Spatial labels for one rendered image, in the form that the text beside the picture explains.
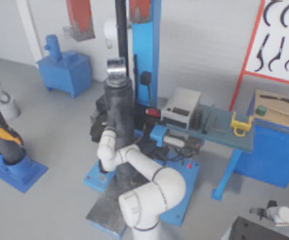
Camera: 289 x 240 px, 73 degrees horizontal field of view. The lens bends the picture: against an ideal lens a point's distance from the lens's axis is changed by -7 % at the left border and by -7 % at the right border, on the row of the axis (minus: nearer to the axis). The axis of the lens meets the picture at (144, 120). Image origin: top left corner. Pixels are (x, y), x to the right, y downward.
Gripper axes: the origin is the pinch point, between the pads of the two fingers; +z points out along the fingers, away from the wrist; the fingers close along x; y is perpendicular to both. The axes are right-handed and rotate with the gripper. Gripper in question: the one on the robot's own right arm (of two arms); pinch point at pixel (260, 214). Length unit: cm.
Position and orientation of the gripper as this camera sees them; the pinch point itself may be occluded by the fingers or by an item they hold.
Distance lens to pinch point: 178.3
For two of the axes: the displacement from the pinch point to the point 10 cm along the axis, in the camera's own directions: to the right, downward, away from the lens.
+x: 9.4, 3.0, -1.8
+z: 0.4, 4.2, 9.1
